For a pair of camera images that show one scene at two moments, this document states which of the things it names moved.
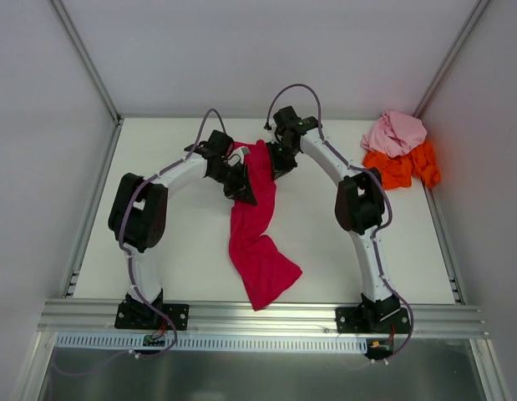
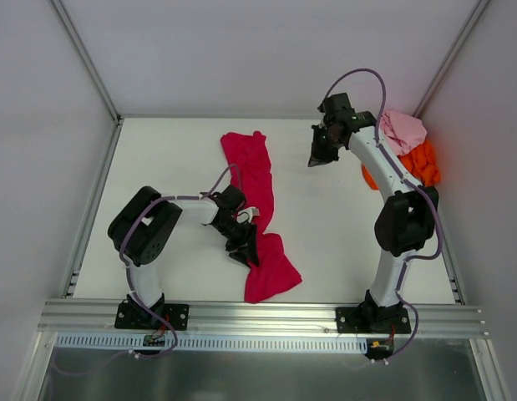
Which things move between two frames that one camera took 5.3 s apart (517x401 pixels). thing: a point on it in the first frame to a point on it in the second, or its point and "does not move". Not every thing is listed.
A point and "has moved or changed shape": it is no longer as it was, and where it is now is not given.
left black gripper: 235,180 to 240,241
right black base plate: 372,320 does not move
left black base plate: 137,315 does not move
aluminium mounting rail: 239,319 does not move
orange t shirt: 398,171 does not move
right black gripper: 281,158 to 323,139
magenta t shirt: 261,264 has moved or changed shape
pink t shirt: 394,134 does not move
